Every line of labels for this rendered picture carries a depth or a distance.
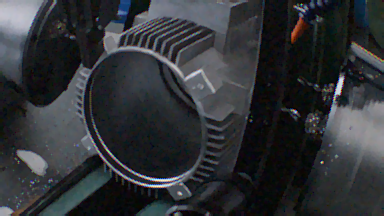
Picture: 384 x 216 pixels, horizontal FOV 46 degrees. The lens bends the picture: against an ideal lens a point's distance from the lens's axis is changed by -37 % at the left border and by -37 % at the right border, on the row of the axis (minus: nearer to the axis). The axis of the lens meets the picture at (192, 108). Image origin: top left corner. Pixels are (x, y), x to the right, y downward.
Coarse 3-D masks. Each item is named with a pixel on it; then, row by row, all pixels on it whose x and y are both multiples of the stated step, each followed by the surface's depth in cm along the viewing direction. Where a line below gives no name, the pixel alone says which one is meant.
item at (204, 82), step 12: (108, 36) 69; (108, 48) 68; (204, 72) 64; (216, 72) 65; (192, 84) 64; (204, 84) 64; (216, 84) 64; (204, 96) 64; (84, 144) 74; (192, 180) 70; (180, 192) 70; (192, 192) 69
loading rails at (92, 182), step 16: (96, 160) 77; (80, 176) 73; (96, 176) 74; (48, 192) 65; (64, 192) 69; (80, 192) 70; (96, 192) 72; (112, 192) 76; (128, 192) 82; (32, 208) 60; (48, 208) 63; (64, 208) 65; (80, 208) 68; (96, 208) 73; (112, 208) 78; (128, 208) 83; (144, 208) 71; (160, 208) 72
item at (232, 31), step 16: (160, 0) 72; (176, 0) 71; (192, 0) 70; (208, 0) 69; (224, 0) 70; (240, 0) 80; (256, 0) 76; (160, 16) 73; (176, 16) 72; (192, 16) 71; (208, 16) 70; (224, 16) 69; (240, 16) 72; (256, 16) 77; (208, 32) 71; (224, 32) 70; (240, 32) 73; (256, 32) 79; (224, 48) 71; (240, 48) 75
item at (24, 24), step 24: (0, 0) 76; (24, 0) 74; (48, 0) 72; (0, 24) 75; (24, 24) 72; (48, 24) 76; (0, 48) 76; (24, 48) 72; (48, 48) 79; (72, 48) 88; (0, 72) 79; (24, 72) 75; (48, 72) 81; (72, 72) 91; (24, 96) 79; (48, 96) 86
